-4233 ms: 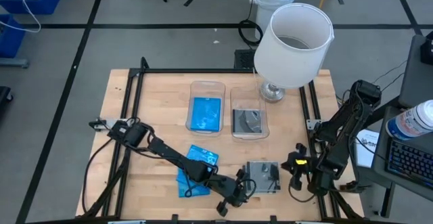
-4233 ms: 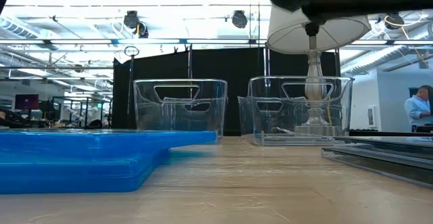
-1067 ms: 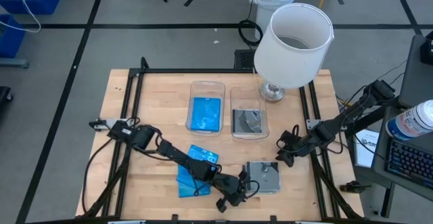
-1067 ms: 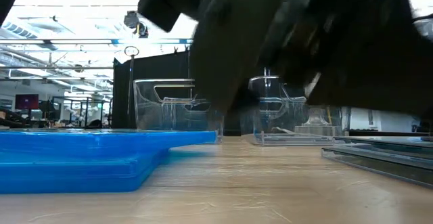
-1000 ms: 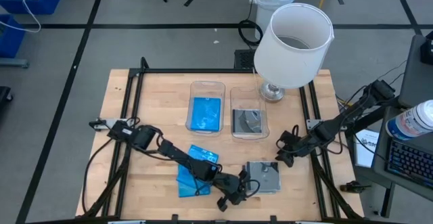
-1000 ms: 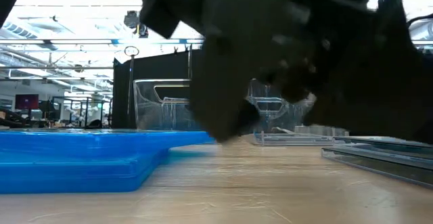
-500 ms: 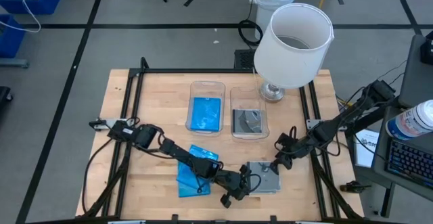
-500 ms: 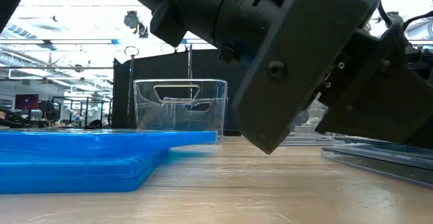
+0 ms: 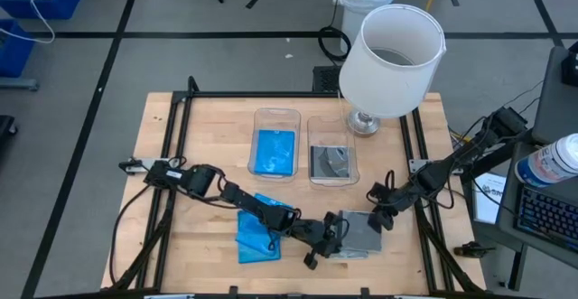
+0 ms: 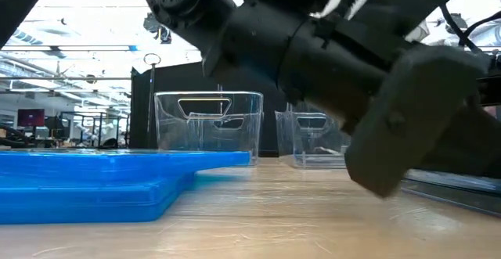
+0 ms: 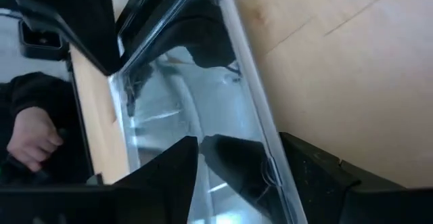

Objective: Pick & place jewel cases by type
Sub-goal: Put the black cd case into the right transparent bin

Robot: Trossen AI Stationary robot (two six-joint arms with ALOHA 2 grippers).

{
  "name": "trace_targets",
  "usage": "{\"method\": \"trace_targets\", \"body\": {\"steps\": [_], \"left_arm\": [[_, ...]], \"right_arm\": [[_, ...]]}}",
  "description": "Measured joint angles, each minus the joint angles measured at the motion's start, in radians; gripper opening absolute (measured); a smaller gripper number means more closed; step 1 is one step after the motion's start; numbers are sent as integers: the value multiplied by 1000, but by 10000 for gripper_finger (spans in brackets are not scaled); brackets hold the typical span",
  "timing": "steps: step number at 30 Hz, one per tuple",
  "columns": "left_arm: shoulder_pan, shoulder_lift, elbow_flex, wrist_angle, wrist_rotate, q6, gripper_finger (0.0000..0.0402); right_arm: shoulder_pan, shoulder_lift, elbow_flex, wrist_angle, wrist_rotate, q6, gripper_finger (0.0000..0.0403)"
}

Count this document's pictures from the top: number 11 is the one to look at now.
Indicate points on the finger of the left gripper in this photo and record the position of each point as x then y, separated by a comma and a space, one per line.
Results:
74, 14
203, 24

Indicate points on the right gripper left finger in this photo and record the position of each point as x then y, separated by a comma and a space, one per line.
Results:
162, 183

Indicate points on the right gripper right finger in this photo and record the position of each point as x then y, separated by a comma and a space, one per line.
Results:
321, 183

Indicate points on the person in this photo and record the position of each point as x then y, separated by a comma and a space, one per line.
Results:
40, 88

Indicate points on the person's hand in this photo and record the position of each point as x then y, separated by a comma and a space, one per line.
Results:
32, 136

